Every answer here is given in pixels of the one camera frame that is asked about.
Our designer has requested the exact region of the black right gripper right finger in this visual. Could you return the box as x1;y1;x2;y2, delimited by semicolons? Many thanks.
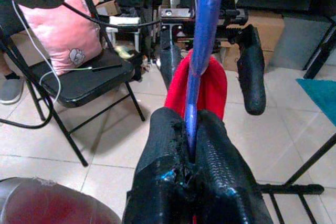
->
194;110;272;224

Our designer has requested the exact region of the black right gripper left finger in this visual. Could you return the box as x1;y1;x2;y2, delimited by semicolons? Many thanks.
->
122;107;195;224

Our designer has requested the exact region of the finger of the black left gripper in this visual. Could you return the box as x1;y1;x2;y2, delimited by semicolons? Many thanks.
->
236;24;266;116
159;34;184;91

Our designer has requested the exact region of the red garment with white stripes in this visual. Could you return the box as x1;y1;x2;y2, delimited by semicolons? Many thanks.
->
164;48;228;128

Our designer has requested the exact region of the blue-violet clothes hanger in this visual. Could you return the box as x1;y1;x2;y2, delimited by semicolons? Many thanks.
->
185;0;227;158

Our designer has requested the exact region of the large brown cardboard box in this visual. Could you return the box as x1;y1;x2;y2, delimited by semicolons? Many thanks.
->
222;8;286;74

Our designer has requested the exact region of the small white stool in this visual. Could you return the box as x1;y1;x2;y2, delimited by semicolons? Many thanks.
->
109;15;141;53

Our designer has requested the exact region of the grey storage cabinet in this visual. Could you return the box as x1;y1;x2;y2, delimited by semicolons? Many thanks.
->
270;15;333;71

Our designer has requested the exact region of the small open cardboard box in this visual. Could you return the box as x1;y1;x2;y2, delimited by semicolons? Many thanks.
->
90;0;122;17

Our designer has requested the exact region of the teal floor mat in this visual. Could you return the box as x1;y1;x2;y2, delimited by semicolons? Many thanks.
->
296;78;336;127

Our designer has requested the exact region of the black folding chair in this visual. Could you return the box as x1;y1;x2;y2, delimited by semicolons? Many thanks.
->
0;0;146;168

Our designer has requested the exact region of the pink satin pillow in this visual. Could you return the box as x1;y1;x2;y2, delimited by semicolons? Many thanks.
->
17;0;103;76

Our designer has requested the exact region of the grey shoe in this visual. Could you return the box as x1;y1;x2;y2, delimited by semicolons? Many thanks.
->
0;78;25;104

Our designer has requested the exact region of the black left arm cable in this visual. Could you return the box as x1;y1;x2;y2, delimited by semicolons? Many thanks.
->
62;1;161;29

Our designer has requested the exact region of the black rack base frame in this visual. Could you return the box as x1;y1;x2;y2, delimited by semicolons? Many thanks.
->
258;132;336;224

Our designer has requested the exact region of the thin white cable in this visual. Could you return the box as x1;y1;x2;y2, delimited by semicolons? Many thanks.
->
12;0;94;104

